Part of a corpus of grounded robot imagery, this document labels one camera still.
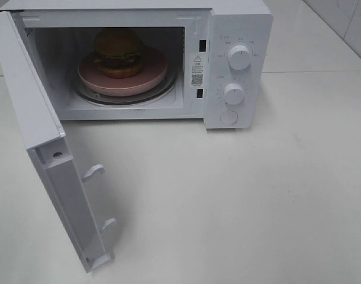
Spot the round door release button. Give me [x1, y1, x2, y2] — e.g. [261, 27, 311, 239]
[220, 111, 238, 125]

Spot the white timer knob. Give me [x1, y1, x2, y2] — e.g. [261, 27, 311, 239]
[223, 83, 245, 105]

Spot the pink round plate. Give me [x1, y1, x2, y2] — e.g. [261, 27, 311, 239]
[78, 47, 168, 97]

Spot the burger with sesame-free bun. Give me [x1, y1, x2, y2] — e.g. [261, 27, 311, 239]
[94, 27, 144, 79]

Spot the white microwave door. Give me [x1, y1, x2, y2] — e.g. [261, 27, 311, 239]
[0, 11, 115, 272]

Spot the glass microwave turntable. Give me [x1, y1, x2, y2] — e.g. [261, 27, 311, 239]
[73, 69, 178, 107]

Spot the white microwave oven body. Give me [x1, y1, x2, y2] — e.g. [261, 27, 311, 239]
[0, 1, 273, 129]

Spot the white upper power knob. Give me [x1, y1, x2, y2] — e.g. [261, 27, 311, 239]
[227, 43, 252, 70]

